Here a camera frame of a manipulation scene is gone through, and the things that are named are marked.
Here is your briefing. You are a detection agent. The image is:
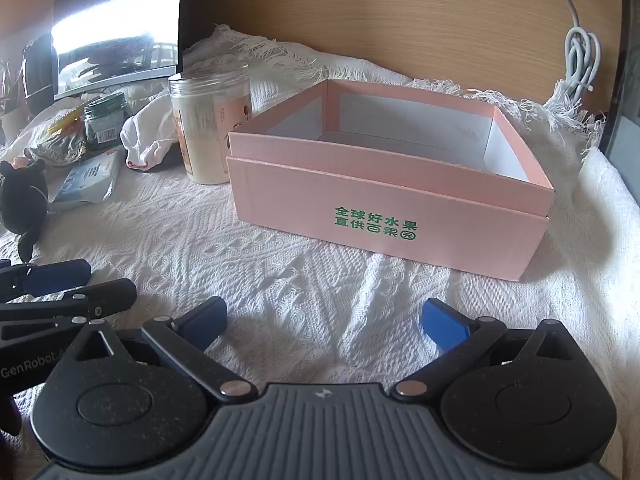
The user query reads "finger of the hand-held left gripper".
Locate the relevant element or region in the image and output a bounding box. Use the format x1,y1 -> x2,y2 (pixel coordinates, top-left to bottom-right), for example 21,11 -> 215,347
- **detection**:
0,278 -> 138,342
0,258 -> 93,298

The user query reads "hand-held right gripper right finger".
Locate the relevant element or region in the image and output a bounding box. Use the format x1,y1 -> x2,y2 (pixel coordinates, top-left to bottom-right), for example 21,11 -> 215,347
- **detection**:
391,298 -> 576,403

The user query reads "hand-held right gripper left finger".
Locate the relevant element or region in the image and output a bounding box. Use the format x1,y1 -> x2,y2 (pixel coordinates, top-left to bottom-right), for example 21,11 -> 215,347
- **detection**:
65,296 -> 258,403

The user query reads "black plush toy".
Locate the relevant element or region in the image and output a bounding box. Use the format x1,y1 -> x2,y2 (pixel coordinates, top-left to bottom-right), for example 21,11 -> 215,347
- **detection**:
0,157 -> 52,262

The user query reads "blue wet wipes packet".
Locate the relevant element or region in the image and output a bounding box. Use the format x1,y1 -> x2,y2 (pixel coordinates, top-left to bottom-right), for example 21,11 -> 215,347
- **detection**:
50,150 -> 125,205

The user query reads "pink cardboard box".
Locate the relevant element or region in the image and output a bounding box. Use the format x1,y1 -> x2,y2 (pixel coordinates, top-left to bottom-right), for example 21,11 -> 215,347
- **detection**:
226,78 -> 555,282

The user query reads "white woven blanket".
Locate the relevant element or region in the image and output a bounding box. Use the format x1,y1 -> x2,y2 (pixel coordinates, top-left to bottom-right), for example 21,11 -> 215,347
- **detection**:
0,24 -> 640,480

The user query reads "crumpled clear plastic bag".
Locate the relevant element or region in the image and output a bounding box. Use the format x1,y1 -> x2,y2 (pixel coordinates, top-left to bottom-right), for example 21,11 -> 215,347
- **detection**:
22,97 -> 90,168

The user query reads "green glass jar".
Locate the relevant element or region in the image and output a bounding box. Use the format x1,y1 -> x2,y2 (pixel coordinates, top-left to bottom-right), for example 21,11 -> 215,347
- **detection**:
82,92 -> 129,153

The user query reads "white cloth with pink trim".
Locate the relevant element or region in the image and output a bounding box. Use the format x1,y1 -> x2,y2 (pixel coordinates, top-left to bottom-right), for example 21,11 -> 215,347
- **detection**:
120,94 -> 184,172

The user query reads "clear jar of white powder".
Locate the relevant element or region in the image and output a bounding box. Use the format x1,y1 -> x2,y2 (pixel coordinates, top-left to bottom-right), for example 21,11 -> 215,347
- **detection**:
168,63 -> 251,186

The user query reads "dark vase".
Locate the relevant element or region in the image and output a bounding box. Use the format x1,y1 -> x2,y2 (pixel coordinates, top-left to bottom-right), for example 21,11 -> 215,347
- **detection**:
22,35 -> 57,104

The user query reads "curved computer monitor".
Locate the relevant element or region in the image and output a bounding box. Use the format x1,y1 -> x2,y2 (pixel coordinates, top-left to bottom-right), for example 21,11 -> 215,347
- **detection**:
50,0 -> 221,102

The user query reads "dark side panel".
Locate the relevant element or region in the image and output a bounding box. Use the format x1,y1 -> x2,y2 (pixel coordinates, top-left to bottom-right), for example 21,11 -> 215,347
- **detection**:
602,0 -> 640,173

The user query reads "wooden back panel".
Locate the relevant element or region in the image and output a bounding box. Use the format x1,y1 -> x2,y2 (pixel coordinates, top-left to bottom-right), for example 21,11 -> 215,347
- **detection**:
0,0 -> 626,121

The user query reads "white charging cable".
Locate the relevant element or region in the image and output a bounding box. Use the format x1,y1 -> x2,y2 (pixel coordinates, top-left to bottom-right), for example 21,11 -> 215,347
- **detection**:
537,0 -> 602,102

